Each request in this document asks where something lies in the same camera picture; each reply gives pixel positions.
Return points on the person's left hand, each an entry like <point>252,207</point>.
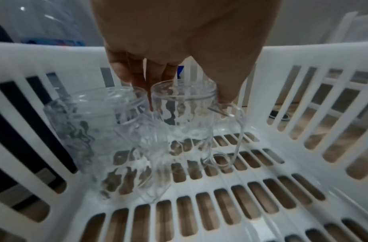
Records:
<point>184,30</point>

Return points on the white furniture frame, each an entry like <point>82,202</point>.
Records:
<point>351,28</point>

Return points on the small black round object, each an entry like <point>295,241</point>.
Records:
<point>279,115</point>

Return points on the white slotted plastic basket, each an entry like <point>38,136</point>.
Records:
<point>261,189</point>

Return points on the large clear water bottle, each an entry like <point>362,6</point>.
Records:
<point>49,21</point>

